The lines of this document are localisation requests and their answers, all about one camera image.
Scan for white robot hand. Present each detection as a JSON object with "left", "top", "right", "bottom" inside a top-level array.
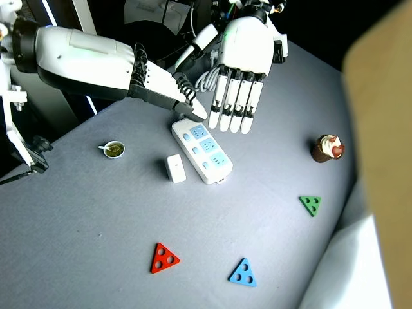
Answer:
[
  {"left": 175, "top": 15, "right": 274, "bottom": 135},
  {"left": 33, "top": 25, "right": 209, "bottom": 123}
]

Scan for white power strip blue sockets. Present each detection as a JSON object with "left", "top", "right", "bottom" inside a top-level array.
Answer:
[{"left": 171, "top": 118, "right": 234, "bottom": 185}]

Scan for white charger adapter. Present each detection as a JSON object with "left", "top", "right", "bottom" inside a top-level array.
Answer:
[{"left": 164, "top": 153, "right": 187, "bottom": 184}]

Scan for dark robot body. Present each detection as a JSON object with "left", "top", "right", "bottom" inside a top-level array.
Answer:
[{"left": 96, "top": 0, "right": 226, "bottom": 70}]

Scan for small white cup green filling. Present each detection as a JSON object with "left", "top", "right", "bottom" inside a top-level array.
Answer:
[{"left": 102, "top": 140, "right": 126, "bottom": 159}]

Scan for toy cupcake white frosting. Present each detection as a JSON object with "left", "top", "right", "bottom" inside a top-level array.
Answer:
[{"left": 310, "top": 134, "right": 345, "bottom": 164}]

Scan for grey tablecloth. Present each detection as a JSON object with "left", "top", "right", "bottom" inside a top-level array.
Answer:
[{"left": 0, "top": 38, "right": 361, "bottom": 309}]

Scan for beige board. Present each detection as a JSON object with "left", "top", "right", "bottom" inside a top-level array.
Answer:
[{"left": 342, "top": 0, "right": 412, "bottom": 309}]

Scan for green triangle block three holes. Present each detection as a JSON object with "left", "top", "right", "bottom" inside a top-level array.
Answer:
[{"left": 298, "top": 195, "right": 322, "bottom": 218}]

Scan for red triangle block three holes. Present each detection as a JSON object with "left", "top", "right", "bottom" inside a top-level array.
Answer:
[{"left": 150, "top": 242, "right": 181, "bottom": 274}]

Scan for blue triangle block three holes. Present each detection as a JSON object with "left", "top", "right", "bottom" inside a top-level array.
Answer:
[{"left": 228, "top": 257, "right": 258, "bottom": 288}]

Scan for white backdrop sheet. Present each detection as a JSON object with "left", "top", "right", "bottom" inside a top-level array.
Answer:
[{"left": 297, "top": 180, "right": 395, "bottom": 309}]

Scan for grey coiled power strip cable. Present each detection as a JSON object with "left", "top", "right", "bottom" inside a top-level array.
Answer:
[{"left": 194, "top": 64, "right": 223, "bottom": 94}]

